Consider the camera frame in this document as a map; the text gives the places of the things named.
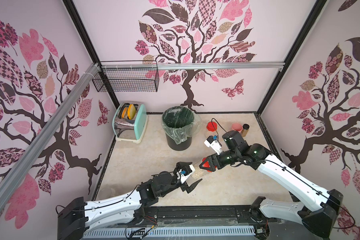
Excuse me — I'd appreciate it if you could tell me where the red jar lid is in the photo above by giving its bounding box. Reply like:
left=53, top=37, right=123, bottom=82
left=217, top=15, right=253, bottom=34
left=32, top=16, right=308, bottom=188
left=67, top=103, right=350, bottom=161
left=206, top=122, right=218, bottom=132
left=201, top=156, right=218, bottom=172

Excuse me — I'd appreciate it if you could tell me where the oatmeal jar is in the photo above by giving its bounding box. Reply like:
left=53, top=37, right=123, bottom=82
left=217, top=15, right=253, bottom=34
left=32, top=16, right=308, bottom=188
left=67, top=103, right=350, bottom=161
left=190, top=161, right=212, bottom=181
left=205, top=130, right=217, bottom=139

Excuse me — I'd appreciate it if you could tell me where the black trash bin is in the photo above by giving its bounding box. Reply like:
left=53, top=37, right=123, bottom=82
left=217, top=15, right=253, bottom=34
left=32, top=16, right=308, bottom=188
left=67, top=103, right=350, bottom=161
left=161, top=106, right=196, bottom=151

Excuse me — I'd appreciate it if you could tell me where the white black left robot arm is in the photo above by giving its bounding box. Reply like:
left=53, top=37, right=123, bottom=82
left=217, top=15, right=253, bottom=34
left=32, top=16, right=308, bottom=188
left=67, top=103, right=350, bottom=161
left=57, top=162, right=199, bottom=240

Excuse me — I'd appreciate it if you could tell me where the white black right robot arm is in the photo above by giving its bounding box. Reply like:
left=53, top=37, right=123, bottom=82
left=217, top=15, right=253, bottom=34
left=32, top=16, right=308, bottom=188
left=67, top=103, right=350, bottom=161
left=199, top=131, right=343, bottom=239

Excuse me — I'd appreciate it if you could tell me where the pink plastic cup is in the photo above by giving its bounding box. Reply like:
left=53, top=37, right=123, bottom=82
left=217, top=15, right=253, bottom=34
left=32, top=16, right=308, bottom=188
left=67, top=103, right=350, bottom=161
left=231, top=123, right=243, bottom=133

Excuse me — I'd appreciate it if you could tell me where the brown spice jar black lid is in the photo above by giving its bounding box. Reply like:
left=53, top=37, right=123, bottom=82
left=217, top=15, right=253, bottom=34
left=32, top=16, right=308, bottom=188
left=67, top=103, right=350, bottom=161
left=241, top=124, right=250, bottom=138

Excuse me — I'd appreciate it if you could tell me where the clear plastic bin liner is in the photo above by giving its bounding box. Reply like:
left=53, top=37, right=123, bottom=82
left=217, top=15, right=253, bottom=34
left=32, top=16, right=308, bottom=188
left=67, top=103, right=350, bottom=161
left=162, top=106, right=203, bottom=145

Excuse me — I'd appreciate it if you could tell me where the mint green toaster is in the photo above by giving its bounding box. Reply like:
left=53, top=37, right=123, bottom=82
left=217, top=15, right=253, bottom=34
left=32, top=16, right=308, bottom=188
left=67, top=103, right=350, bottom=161
left=112, top=102, right=148, bottom=144

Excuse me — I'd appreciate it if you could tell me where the yellow toast slice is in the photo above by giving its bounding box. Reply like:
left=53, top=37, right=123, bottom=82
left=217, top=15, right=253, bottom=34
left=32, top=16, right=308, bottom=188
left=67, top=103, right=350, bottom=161
left=127, top=104, right=137, bottom=120

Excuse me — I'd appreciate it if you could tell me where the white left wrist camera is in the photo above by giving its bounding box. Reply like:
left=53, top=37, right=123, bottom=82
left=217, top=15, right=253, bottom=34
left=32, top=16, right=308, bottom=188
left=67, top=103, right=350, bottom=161
left=179, top=165, right=195, bottom=184

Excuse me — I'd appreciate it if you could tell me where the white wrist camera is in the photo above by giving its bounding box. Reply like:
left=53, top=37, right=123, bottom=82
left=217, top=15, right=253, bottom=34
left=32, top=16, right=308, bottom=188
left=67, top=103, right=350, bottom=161
left=204, top=136, right=223, bottom=155
left=179, top=165, right=195, bottom=184

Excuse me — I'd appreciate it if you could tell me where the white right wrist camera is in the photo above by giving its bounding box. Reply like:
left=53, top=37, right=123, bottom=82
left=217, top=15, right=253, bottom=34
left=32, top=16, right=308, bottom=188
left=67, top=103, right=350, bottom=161
left=204, top=136, right=223, bottom=155

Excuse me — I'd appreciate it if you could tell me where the clear jar by left wall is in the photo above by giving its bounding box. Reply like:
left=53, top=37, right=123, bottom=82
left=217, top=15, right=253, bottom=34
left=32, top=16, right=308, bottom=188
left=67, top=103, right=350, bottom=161
left=98, top=185, right=119, bottom=200

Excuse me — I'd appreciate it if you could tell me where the white slotted cable duct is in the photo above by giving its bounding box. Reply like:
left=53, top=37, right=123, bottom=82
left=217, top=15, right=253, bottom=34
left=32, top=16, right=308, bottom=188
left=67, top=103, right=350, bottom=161
left=83, top=226, right=256, bottom=240

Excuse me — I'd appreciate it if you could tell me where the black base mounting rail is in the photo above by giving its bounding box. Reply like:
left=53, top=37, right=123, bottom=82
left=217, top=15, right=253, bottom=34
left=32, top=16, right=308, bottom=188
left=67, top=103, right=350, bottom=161
left=69, top=203, right=331, bottom=240

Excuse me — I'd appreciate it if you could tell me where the black wire basket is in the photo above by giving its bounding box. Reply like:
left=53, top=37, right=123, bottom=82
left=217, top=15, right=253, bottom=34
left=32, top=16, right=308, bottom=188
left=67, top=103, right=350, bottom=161
left=92, top=60, right=160, bottom=93

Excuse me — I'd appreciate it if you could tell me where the back aluminium rail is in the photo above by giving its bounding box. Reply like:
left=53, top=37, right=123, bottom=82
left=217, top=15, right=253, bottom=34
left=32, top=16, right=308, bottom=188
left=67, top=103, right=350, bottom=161
left=102, top=62, right=285, bottom=71

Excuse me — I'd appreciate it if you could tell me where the aluminium rail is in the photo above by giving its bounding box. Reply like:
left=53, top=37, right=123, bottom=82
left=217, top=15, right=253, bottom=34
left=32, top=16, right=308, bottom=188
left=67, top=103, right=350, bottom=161
left=102, top=62, right=285, bottom=71
left=0, top=63, right=101, bottom=212

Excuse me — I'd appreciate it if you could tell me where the left aluminium rail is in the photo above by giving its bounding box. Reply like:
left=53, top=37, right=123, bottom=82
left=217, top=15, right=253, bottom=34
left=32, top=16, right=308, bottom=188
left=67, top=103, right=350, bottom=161
left=0, top=63, right=101, bottom=212

